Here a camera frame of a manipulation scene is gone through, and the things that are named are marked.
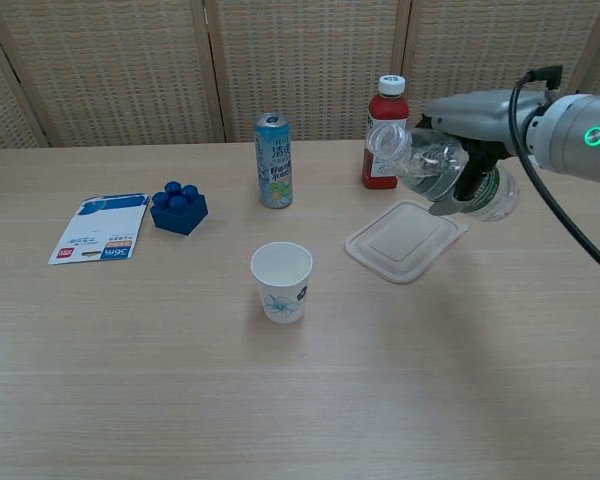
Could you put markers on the beige container lid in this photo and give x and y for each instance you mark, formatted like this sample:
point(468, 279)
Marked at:
point(400, 240)

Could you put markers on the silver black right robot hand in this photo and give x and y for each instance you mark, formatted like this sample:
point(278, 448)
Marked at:
point(480, 112)

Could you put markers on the transparent plastic water bottle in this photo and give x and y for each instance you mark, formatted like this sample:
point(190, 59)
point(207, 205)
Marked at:
point(420, 165)

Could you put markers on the white paper cup blue flower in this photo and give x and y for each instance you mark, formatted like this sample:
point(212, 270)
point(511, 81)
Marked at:
point(281, 280)

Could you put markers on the red juice bottle white cap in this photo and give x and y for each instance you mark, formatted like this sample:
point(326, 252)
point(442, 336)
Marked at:
point(387, 112)

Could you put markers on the light blue drink can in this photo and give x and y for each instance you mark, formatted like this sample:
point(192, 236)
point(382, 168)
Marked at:
point(275, 165)

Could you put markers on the woven wooden folding screen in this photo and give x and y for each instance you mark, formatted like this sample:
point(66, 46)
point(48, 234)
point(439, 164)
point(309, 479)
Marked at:
point(300, 65)

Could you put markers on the white blue cardboard package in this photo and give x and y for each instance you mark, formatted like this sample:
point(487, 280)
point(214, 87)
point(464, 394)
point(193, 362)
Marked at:
point(100, 230)

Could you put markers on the blue toy building block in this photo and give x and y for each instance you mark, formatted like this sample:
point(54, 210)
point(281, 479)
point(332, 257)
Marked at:
point(180, 212)

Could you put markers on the blue grey right robot arm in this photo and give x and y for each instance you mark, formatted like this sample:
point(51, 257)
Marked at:
point(575, 135)

